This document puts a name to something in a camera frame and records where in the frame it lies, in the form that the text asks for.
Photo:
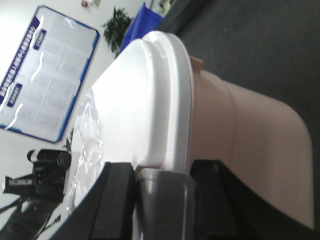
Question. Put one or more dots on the grey bin handle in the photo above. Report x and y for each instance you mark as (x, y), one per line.
(165, 206)

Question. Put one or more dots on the green potted plant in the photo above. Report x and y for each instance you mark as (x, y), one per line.
(115, 28)

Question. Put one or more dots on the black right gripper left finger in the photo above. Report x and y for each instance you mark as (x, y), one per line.
(106, 212)

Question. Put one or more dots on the blue plastic tote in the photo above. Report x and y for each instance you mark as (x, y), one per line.
(144, 22)

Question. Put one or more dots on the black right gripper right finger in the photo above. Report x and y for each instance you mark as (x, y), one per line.
(226, 209)

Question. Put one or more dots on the pale pink plastic storage bin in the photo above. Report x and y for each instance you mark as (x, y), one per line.
(263, 141)

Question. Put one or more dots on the white plastic bin lid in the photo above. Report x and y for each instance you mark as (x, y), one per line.
(139, 111)

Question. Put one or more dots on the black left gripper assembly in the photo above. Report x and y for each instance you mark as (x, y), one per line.
(47, 180)

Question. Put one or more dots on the blue framed wall poster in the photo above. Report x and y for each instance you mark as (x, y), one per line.
(40, 88)

